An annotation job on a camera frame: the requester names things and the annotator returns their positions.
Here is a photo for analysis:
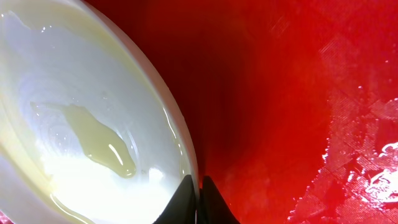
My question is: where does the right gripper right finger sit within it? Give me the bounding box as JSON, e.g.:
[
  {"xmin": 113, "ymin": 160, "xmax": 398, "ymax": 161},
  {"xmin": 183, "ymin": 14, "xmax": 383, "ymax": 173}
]
[{"xmin": 198, "ymin": 176, "xmax": 240, "ymax": 224}]

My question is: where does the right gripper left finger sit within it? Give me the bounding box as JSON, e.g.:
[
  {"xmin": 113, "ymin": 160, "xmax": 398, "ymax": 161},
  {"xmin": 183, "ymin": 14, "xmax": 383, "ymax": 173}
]
[{"xmin": 154, "ymin": 175, "xmax": 197, "ymax": 224}]

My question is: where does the cream white plate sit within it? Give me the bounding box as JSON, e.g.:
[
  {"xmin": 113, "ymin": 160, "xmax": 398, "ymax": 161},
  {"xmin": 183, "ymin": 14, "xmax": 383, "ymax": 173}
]
[{"xmin": 1, "ymin": 0, "xmax": 199, "ymax": 223}]

